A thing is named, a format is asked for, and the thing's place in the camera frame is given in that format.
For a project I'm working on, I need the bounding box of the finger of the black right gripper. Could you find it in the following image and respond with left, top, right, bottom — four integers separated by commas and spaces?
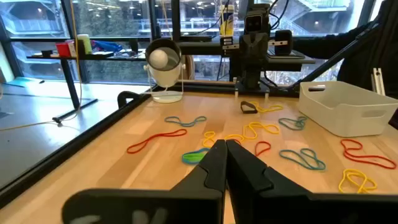
275, 29, 294, 57
220, 36, 234, 57

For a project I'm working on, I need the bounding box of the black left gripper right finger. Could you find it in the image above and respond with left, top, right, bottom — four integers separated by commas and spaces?
226, 139, 398, 224

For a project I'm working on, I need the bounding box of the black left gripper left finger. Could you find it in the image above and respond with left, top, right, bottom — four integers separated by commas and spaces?
62, 139, 228, 224

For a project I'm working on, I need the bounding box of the green rubber band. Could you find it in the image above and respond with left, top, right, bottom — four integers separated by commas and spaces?
181, 148, 210, 166

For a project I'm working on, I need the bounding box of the teal rubber band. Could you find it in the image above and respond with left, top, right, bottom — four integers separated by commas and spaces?
278, 116, 308, 131
164, 115, 208, 128
279, 147, 326, 171
181, 147, 211, 165

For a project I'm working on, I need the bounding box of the yellow rubber band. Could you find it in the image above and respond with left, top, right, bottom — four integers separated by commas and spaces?
242, 121, 280, 141
250, 101, 284, 114
338, 168, 378, 194
202, 130, 245, 149

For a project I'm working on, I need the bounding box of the black rubber band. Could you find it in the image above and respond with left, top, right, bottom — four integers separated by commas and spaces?
239, 100, 259, 114

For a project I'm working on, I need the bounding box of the white plastic bin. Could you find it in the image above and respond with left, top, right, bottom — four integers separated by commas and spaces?
297, 80, 398, 138

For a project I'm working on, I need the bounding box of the black desk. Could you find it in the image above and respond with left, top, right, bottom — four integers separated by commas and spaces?
175, 33, 317, 82

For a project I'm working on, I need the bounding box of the yellow white wipes canister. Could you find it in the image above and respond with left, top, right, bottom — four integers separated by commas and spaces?
218, 4, 236, 37

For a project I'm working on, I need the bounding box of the black diagonal pole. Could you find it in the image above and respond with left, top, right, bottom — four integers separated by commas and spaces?
289, 22, 381, 91

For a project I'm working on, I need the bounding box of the white cylindrical spot lamp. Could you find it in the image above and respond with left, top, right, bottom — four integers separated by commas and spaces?
143, 37, 187, 104

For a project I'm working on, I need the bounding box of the person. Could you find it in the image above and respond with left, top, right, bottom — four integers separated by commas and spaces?
292, 0, 398, 131

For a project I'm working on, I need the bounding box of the black clamp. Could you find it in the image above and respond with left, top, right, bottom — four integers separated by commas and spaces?
116, 90, 141, 110

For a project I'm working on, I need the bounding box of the blue cloth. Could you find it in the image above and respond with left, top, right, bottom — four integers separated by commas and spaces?
91, 39, 124, 54

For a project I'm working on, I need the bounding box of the pale green cylinder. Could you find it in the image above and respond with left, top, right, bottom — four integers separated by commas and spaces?
76, 34, 93, 55

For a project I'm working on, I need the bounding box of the black side table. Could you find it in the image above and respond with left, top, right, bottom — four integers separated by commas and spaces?
25, 50, 115, 121

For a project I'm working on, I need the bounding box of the red box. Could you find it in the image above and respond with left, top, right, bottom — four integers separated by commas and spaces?
55, 41, 77, 58

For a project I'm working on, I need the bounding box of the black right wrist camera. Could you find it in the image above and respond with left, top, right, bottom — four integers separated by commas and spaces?
244, 3, 271, 34

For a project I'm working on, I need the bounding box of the silver aluminium bracket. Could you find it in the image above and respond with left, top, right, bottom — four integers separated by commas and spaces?
371, 67, 387, 96

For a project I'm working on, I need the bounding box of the yellow hanging cord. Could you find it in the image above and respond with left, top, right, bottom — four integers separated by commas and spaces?
0, 0, 84, 131

